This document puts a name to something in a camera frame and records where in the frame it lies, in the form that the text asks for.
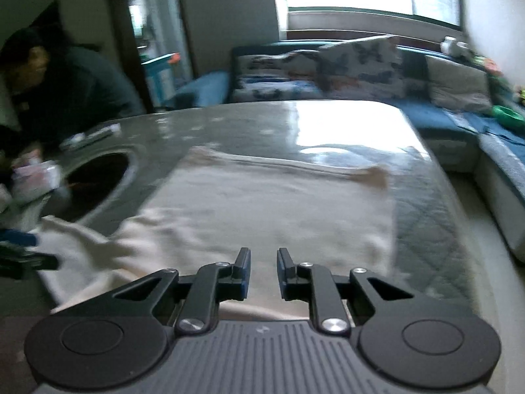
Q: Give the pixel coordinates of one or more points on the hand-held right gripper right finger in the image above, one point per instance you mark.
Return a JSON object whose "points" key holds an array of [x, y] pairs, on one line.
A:
{"points": [[284, 273]]}

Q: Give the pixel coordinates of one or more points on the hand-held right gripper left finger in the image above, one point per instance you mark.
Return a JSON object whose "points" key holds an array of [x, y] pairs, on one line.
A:
{"points": [[243, 273]]}

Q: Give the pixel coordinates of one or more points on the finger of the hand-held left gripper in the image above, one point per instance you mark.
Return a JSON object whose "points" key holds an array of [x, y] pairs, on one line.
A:
{"points": [[18, 238], [33, 262]]}

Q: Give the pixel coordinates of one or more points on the cream sweatshirt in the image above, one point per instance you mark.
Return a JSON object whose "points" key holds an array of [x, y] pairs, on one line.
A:
{"points": [[266, 213]]}

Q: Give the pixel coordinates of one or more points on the white crumpled packet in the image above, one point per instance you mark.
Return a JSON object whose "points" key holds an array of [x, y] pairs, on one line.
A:
{"points": [[37, 178]]}

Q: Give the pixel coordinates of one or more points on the teal rack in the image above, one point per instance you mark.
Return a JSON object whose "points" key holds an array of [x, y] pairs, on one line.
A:
{"points": [[162, 74]]}

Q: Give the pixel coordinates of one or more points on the large butterfly print pillow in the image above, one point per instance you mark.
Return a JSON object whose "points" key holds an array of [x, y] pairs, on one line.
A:
{"points": [[361, 67]]}

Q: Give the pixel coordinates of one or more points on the blue corner sofa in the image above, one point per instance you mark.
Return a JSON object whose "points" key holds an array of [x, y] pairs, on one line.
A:
{"points": [[463, 123]]}

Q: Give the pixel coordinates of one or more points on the white pillow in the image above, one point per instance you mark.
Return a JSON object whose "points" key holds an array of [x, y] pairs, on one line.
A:
{"points": [[455, 84]]}

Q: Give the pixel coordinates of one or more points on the green bowl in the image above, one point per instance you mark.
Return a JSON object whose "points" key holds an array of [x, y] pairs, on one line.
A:
{"points": [[508, 115]]}

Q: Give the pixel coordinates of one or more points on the panda plush toy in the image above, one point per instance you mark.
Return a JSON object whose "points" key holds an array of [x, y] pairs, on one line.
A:
{"points": [[453, 45]]}

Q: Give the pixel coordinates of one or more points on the colourful plush toy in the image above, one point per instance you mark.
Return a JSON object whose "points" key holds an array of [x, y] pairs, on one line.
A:
{"points": [[490, 66]]}

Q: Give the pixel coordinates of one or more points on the dark door frame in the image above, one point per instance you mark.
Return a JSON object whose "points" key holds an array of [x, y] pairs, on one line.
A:
{"points": [[127, 41]]}

